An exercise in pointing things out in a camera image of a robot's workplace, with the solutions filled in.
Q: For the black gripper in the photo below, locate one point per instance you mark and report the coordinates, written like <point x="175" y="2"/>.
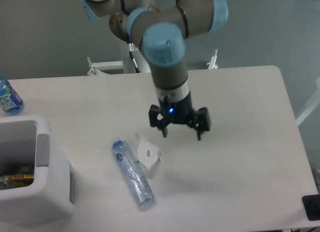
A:
<point x="180" y="112"/>

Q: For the white paper wrapper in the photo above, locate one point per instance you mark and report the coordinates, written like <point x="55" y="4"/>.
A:
<point x="148" y="153"/>

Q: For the clear plastic bottle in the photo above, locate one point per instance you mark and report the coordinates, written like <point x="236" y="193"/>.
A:
<point x="132" y="172"/>

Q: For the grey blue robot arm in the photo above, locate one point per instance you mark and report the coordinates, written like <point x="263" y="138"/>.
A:
<point x="160" y="37"/>

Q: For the white trash can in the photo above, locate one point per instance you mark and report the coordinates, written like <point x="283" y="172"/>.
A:
<point x="38" y="178"/>

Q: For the black device at table edge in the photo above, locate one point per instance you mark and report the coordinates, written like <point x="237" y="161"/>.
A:
<point x="312" y="204"/>

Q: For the colourful snack wrappers in bin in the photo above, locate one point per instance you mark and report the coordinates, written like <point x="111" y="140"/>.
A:
<point x="19" y="176"/>

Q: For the blue labelled drink bottle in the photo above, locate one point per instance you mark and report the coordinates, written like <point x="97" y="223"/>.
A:
<point x="10" y="101"/>

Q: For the white pedestal foot bracket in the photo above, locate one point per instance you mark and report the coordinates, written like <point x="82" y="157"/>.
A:
<point x="99" y="67"/>

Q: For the white table leg frame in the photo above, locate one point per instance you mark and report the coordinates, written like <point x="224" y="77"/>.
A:
<point x="309" y="106"/>

